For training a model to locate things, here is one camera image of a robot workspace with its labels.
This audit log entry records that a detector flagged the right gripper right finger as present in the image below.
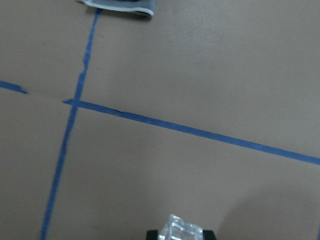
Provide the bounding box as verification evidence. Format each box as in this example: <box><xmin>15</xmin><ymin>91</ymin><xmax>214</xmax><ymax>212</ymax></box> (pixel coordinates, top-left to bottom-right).
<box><xmin>200</xmin><ymin>229</ymin><xmax>217</xmax><ymax>240</ymax></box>

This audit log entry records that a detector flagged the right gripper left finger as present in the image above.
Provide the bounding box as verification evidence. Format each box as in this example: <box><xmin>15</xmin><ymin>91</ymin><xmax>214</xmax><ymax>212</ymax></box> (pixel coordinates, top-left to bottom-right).
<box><xmin>145</xmin><ymin>229</ymin><xmax>162</xmax><ymax>240</ymax></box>

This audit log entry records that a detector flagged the clear ice cube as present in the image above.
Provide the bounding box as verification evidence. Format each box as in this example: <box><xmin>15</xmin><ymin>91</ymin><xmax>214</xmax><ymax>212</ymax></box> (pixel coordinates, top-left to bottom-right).
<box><xmin>158</xmin><ymin>214</ymin><xmax>204</xmax><ymax>240</ymax></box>

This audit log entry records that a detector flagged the grey folded cloth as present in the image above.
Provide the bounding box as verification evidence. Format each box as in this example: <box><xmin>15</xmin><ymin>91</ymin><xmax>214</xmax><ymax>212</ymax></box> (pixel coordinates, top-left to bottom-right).
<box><xmin>78</xmin><ymin>0</ymin><xmax>157</xmax><ymax>17</ymax></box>

